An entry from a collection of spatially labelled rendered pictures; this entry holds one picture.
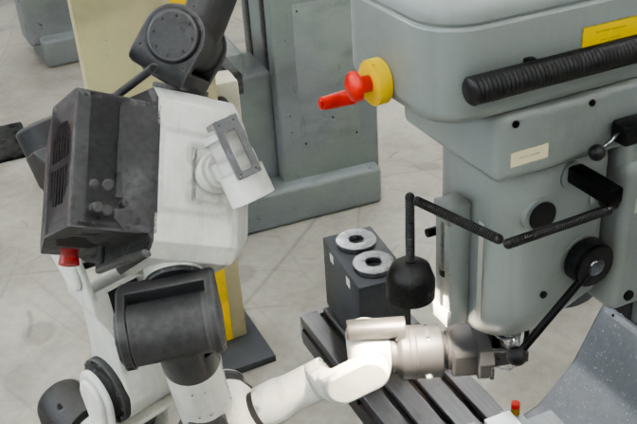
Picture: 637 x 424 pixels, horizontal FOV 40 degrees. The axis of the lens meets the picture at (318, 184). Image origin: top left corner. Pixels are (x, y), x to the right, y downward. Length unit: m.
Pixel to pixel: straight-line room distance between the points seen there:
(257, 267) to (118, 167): 2.71
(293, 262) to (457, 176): 2.69
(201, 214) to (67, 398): 1.05
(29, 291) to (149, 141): 2.83
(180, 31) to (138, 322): 0.42
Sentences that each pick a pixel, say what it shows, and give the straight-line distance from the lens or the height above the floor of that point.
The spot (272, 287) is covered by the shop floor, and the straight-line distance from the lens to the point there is 3.79.
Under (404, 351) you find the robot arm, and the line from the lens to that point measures 1.44.
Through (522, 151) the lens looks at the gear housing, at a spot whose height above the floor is 1.67.
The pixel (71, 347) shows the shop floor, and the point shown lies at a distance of 3.67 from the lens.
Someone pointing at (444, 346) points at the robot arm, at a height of 1.26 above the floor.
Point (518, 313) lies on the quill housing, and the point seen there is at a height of 1.39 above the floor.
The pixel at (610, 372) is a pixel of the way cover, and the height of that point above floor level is 0.99.
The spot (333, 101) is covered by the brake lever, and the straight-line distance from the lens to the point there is 1.21.
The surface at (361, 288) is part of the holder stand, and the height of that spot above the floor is 1.11.
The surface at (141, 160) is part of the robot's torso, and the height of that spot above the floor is 1.63.
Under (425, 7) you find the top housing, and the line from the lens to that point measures 1.02.
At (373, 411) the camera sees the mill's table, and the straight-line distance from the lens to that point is 1.83.
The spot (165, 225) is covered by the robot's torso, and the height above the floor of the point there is 1.55.
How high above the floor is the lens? 2.19
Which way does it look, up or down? 29 degrees down
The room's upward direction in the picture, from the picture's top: 4 degrees counter-clockwise
